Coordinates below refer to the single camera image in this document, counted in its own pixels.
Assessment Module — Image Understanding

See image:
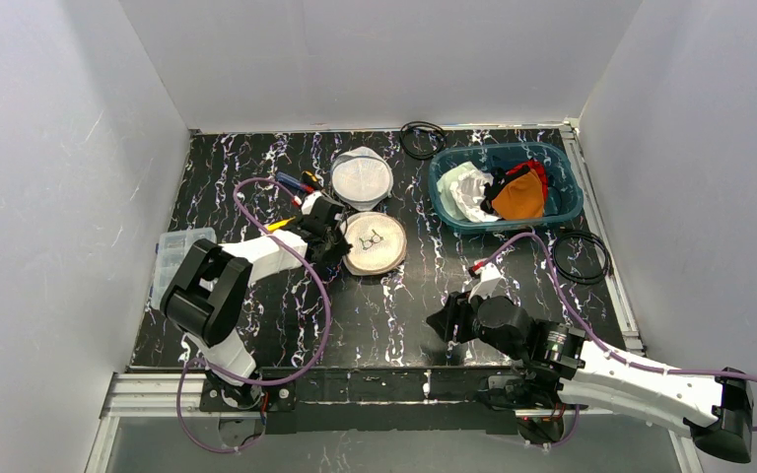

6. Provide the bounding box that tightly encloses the white mesh bag tan trim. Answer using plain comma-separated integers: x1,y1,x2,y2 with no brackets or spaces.
343,212,407,276

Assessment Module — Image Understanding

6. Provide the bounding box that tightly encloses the white mesh bag blue trim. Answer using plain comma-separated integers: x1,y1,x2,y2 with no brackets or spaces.
330,147,394,212

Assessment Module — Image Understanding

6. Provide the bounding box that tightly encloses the white bra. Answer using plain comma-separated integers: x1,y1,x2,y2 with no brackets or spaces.
437,162,500,223

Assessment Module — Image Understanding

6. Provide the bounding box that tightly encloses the orange bra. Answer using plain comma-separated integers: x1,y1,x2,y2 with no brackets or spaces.
491,170,546,221

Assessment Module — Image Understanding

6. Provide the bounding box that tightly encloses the red garment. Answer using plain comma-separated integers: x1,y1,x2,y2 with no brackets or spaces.
506,159,549,199

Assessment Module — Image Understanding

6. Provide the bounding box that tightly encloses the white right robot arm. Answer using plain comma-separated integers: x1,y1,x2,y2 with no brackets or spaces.
426,292,753,463

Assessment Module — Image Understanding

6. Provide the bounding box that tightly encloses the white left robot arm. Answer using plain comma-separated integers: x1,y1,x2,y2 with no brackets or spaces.
160,191,352,387

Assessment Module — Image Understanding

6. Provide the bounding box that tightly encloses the teal plastic bin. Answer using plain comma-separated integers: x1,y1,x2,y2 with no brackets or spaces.
429,142,584,234

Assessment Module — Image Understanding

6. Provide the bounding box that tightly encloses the clear plastic screw box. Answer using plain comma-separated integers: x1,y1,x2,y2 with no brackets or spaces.
149,228,217,310

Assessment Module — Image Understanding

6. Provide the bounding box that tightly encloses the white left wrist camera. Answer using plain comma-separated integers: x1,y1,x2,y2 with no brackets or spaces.
300,191,323,216

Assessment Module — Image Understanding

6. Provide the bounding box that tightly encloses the yellow handled screwdriver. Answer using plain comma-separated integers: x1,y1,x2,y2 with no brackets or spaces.
265,217,300,233

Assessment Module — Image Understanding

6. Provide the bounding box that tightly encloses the blue handled screwdriver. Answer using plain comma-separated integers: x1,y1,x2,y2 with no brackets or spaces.
276,172,304,191

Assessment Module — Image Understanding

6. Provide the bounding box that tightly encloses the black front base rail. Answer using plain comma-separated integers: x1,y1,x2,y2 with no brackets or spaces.
163,365,588,437

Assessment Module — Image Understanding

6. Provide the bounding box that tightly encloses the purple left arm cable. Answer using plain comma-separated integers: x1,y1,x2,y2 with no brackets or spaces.
175,177,334,455

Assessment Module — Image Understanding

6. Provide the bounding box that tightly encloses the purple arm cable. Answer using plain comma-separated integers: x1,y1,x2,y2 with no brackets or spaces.
472,232,757,451
175,177,334,455

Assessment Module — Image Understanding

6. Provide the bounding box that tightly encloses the black cable coil right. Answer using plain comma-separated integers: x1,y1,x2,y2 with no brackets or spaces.
551,230,613,287

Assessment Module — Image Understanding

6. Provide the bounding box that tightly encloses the black cable coil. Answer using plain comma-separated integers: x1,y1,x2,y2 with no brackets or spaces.
398,120,448,162
551,230,613,287

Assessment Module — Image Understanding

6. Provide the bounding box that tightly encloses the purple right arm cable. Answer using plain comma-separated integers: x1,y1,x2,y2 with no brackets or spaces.
472,232,757,451

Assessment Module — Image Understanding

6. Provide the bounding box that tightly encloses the black cable coil back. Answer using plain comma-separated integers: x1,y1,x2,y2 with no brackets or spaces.
398,120,448,162

